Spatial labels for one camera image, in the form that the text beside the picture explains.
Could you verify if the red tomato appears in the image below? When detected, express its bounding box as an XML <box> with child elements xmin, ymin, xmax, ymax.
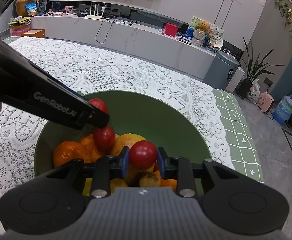
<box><xmin>129</xmin><ymin>140</ymin><xmax>157</xmax><ymax>170</ymax></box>
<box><xmin>93</xmin><ymin>126</ymin><xmax>115</xmax><ymax>152</ymax></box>
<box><xmin>89</xmin><ymin>98</ymin><xmax>108</xmax><ymax>113</ymax></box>

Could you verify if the orange fruit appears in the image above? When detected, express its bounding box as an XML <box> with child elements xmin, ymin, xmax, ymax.
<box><xmin>79</xmin><ymin>134</ymin><xmax>102</xmax><ymax>163</ymax></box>
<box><xmin>53</xmin><ymin>141</ymin><xmax>92</xmax><ymax>167</ymax></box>

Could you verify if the yellow red apple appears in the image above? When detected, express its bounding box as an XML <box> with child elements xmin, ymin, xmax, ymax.
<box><xmin>111</xmin><ymin>133</ymin><xmax>146</xmax><ymax>156</ymax></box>

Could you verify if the green plastic bowl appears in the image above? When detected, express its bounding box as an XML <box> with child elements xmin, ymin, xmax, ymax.
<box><xmin>33</xmin><ymin>90</ymin><xmax>211</xmax><ymax>197</ymax></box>

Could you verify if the orange wooden box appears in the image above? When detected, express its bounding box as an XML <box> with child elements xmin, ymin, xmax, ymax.
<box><xmin>21</xmin><ymin>29</ymin><xmax>45</xmax><ymax>38</ymax></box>

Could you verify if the white lace tablecloth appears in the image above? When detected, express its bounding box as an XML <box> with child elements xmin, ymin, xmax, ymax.
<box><xmin>0</xmin><ymin>36</ymin><xmax>237</xmax><ymax>235</ymax></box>

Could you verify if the green checked table mat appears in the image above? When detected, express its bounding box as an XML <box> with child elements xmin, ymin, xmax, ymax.
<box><xmin>5</xmin><ymin>37</ymin><xmax>264</xmax><ymax>182</ymax></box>

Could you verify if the golden round vase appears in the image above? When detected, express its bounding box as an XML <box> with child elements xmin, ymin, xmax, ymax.
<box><xmin>15</xmin><ymin>0</ymin><xmax>34</xmax><ymax>17</ymax></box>

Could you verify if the blue snack bag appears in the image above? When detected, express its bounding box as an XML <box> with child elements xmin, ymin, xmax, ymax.
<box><xmin>25</xmin><ymin>2</ymin><xmax>37</xmax><ymax>17</ymax></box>

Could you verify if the white wifi router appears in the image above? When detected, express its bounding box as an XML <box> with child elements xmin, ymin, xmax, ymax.
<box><xmin>85</xmin><ymin>3</ymin><xmax>106</xmax><ymax>20</ymax></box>

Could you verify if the grey pedal trash bin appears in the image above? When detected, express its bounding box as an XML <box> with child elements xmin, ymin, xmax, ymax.
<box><xmin>203</xmin><ymin>51</ymin><xmax>240</xmax><ymax>89</ymax></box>

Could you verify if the grey marble TV cabinet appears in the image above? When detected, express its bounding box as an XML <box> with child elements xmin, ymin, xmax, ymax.
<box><xmin>31</xmin><ymin>15</ymin><xmax>215</xmax><ymax>80</ymax></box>

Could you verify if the blue water jug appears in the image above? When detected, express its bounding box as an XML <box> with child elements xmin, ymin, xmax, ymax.
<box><xmin>272</xmin><ymin>95</ymin><xmax>292</xmax><ymax>125</ymax></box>

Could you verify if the potted long-leaf plant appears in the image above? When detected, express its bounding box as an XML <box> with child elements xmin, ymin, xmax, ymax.
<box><xmin>237</xmin><ymin>38</ymin><xmax>284</xmax><ymax>99</ymax></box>

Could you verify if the red box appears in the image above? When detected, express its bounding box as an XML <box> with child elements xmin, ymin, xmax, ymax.
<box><xmin>163</xmin><ymin>23</ymin><xmax>179</xmax><ymax>37</ymax></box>

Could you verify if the teddy bear plush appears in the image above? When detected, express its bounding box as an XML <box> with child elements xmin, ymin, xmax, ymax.
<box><xmin>193</xmin><ymin>21</ymin><xmax>211</xmax><ymax>46</ymax></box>

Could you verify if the black hanging cable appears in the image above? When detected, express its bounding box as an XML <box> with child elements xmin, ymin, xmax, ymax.
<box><xmin>95</xmin><ymin>17</ymin><xmax>133</xmax><ymax>45</ymax></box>

